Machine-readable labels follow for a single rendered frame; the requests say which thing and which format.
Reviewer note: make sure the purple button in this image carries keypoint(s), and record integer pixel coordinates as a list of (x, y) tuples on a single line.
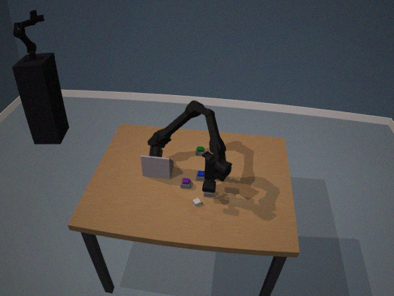
[(185, 183)]

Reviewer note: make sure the blue button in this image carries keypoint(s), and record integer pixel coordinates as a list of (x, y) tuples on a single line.
[(200, 175)]

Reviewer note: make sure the green button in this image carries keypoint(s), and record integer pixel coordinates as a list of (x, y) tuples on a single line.
[(200, 151)]

